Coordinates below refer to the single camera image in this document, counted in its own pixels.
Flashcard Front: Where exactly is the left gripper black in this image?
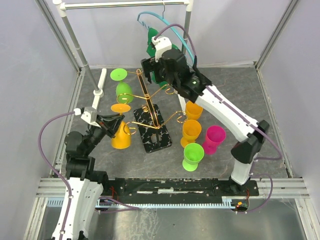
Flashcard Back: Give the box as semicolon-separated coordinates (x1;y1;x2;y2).
84;112;125;155

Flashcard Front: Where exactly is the orange wine glass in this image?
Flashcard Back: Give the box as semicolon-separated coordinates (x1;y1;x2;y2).
111;103;131;150
180;119;202;148
185;101;203;120

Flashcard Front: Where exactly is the lime green wine glass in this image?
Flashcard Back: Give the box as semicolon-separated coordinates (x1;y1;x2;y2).
110;68;134;104

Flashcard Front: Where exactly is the gold wine glass rack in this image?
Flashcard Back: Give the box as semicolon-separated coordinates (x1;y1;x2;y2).
124;69;186;153

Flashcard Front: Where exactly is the silver white clothes rail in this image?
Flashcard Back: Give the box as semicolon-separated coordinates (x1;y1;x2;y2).
52;0;194;110

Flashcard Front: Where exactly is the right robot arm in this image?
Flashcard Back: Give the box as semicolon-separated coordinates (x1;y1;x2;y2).
140;48;270;196

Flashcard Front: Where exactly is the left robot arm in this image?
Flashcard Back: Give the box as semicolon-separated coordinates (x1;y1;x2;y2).
51;114;124;240

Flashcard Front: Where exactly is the pink wine glass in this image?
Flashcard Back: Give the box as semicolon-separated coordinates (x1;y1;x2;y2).
202;125;226;155

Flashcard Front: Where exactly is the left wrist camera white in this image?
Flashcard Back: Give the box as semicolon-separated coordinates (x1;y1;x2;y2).
73;106;101;128

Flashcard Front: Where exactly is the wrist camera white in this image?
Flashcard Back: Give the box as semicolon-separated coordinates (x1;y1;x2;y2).
151;35;172;63
73;106;101;128

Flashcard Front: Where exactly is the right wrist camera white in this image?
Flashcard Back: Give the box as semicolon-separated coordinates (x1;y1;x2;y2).
151;35;172;63

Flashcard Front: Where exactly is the teal wire clothes hanger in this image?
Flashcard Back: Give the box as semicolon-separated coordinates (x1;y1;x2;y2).
136;1;196;63

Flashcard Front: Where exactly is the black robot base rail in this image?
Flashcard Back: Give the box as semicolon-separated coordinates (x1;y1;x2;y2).
102;178;259;205

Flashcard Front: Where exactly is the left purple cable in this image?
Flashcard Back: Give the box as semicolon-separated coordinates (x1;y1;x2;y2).
38;111;140;240

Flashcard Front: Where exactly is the light blue cable duct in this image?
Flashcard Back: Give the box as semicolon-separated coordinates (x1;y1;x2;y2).
46;197;236;210

